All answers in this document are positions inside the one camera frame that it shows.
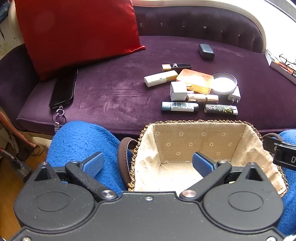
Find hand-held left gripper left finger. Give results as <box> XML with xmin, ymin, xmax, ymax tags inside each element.
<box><xmin>35</xmin><ymin>152</ymin><xmax>117</xmax><ymax>202</ymax></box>

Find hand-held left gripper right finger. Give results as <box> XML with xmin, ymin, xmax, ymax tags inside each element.
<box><xmin>180</xmin><ymin>152</ymin><xmax>264</xmax><ymax>202</ymax></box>

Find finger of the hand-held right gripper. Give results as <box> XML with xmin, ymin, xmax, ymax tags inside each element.
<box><xmin>264</xmin><ymin>137</ymin><xmax>296</xmax><ymax>153</ymax></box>

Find woven basket with fabric lining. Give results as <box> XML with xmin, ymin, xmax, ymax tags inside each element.
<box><xmin>117</xmin><ymin>120</ymin><xmax>289</xmax><ymax>197</ymax></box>

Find dark green lighter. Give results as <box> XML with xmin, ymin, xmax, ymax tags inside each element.
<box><xmin>204</xmin><ymin>104</ymin><xmax>238</xmax><ymax>116</ymax></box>

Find white green lighter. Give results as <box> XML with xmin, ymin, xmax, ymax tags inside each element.
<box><xmin>161</xmin><ymin>101</ymin><xmax>199</xmax><ymax>113</ymax></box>

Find white USB wall charger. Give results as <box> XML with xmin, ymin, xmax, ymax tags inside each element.
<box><xmin>228</xmin><ymin>86</ymin><xmax>241</xmax><ymax>103</ymax></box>

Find rose gold lipstick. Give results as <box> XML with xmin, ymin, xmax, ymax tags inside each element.
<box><xmin>187</xmin><ymin>93</ymin><xmax>219</xmax><ymax>102</ymax></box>

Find round metal tin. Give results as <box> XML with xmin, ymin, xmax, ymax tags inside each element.
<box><xmin>211</xmin><ymin>72</ymin><xmax>238</xmax><ymax>95</ymax></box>

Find white travel adapter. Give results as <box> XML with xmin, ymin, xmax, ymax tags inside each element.
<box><xmin>170</xmin><ymin>82</ymin><xmax>189</xmax><ymax>102</ymax></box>

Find orange plastic box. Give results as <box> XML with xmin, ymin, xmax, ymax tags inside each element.
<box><xmin>176</xmin><ymin>69</ymin><xmax>214</xmax><ymax>95</ymax></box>

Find white and cream tube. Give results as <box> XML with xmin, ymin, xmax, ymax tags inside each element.
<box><xmin>144</xmin><ymin>71</ymin><xmax>178</xmax><ymax>88</ymax></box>

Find grey vacuum cleaner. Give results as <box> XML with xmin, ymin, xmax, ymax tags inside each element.
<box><xmin>0</xmin><ymin>148</ymin><xmax>31</xmax><ymax>183</ymax></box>

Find purple velvet sofa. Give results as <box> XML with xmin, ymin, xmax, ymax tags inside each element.
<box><xmin>0</xmin><ymin>0</ymin><xmax>296</xmax><ymax>142</ymax></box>

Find orange pen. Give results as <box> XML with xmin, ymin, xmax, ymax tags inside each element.
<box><xmin>275</xmin><ymin>61</ymin><xmax>296</xmax><ymax>75</ymax></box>

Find black smartphone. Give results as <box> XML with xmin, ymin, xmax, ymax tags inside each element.
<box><xmin>48</xmin><ymin>68</ymin><xmax>78</xmax><ymax>109</ymax></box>

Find white book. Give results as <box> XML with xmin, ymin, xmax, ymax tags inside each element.
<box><xmin>264</xmin><ymin>49</ymin><xmax>296</xmax><ymax>85</ymax></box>

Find black eyeglasses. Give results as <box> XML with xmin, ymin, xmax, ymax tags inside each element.
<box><xmin>279</xmin><ymin>54</ymin><xmax>296</xmax><ymax>70</ymax></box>

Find small black hard case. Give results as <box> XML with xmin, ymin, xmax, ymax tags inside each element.
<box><xmin>198</xmin><ymin>43</ymin><xmax>215</xmax><ymax>61</ymax></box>

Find red satin pillow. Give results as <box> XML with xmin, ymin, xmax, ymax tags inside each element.
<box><xmin>14</xmin><ymin>0</ymin><xmax>147</xmax><ymax>81</ymax></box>

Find purple key ring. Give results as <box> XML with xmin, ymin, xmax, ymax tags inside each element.
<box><xmin>52</xmin><ymin>108</ymin><xmax>67</xmax><ymax>132</ymax></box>

